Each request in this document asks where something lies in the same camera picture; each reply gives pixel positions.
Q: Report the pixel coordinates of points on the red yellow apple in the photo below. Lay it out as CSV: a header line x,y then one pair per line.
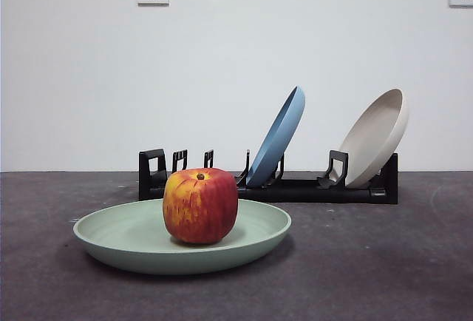
x,y
201,206

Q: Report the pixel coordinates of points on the green plate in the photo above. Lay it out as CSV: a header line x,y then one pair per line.
x,y
129,232

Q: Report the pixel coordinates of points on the blue plate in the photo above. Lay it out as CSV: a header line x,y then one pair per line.
x,y
279,132

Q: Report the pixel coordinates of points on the black plate rack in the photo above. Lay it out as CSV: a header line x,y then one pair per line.
x,y
314,193

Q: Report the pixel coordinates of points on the beige plate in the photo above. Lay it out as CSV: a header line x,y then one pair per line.
x,y
373,140

